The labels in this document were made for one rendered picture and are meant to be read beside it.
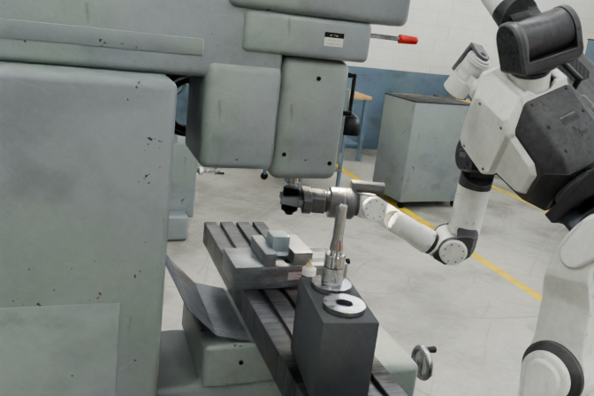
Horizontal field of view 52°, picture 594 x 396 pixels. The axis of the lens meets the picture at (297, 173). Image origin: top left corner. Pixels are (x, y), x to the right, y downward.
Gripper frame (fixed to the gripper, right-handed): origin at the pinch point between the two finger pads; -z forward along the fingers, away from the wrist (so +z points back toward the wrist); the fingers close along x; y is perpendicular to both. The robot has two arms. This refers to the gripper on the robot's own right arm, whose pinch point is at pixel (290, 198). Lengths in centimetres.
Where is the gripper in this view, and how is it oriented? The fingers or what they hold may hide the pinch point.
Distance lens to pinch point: 171.5
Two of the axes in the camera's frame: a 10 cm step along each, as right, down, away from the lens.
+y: -1.2, 9.6, 2.4
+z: 9.9, 1.0, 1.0
